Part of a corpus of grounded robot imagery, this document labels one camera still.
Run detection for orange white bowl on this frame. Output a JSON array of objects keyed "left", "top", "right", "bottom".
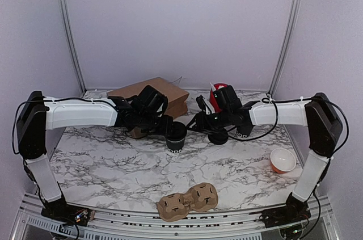
[{"left": 270, "top": 148, "right": 297, "bottom": 174}]

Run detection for black plastic cup lid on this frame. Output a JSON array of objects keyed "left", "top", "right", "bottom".
[{"left": 166, "top": 121, "right": 187, "bottom": 141}]

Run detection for black stacked paper cup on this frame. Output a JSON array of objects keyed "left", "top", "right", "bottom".
[{"left": 235, "top": 126, "right": 254, "bottom": 138}]

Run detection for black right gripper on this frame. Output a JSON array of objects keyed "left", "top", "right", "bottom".
[{"left": 186, "top": 108, "right": 232, "bottom": 134}]

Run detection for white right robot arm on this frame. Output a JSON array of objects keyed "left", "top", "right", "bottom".
[{"left": 187, "top": 92, "right": 348, "bottom": 228}]

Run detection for black paper coffee cup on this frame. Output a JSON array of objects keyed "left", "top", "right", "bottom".
[{"left": 166, "top": 137, "right": 185, "bottom": 154}]

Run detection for red cylindrical canister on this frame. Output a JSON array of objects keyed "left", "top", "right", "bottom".
[{"left": 209, "top": 83, "right": 227, "bottom": 112}]

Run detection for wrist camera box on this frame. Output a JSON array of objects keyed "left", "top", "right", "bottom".
[
  {"left": 213, "top": 85, "right": 242, "bottom": 112},
  {"left": 131, "top": 85, "right": 168, "bottom": 116}
]

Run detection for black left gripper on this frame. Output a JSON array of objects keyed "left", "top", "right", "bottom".
[{"left": 137, "top": 111, "right": 175, "bottom": 136}]

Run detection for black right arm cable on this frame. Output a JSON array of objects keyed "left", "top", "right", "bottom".
[{"left": 226, "top": 95, "right": 349, "bottom": 158}]

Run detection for aluminium frame post right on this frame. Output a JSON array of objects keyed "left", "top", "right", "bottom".
[{"left": 268, "top": 0, "right": 301, "bottom": 95}]

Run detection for black plastic cup lids stack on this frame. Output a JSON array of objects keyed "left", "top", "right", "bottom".
[{"left": 208, "top": 134, "right": 229, "bottom": 145}]

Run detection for brown cardboard cup carrier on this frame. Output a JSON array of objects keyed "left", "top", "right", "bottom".
[{"left": 157, "top": 183, "right": 218, "bottom": 222}]

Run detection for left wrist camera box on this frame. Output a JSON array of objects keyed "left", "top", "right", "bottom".
[{"left": 131, "top": 85, "right": 168, "bottom": 116}]

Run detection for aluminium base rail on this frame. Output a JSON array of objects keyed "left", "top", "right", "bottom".
[{"left": 10, "top": 193, "right": 342, "bottom": 239}]

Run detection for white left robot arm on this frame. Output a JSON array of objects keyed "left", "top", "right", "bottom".
[{"left": 14, "top": 86, "right": 174, "bottom": 226}]

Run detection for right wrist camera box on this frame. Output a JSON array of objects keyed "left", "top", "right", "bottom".
[{"left": 213, "top": 85, "right": 242, "bottom": 112}]

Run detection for aluminium frame post left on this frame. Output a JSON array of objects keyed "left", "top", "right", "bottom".
[{"left": 58, "top": 0, "right": 87, "bottom": 95}]

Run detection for aluminium frame post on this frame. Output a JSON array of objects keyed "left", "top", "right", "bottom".
[
  {"left": 268, "top": 0, "right": 301, "bottom": 95},
  {"left": 58, "top": 0, "right": 87, "bottom": 95}
]

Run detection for brown paper bag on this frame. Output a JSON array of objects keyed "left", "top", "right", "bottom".
[{"left": 107, "top": 77, "right": 189, "bottom": 138}]

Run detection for white sugar stick packets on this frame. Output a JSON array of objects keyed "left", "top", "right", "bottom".
[{"left": 210, "top": 83, "right": 216, "bottom": 92}]

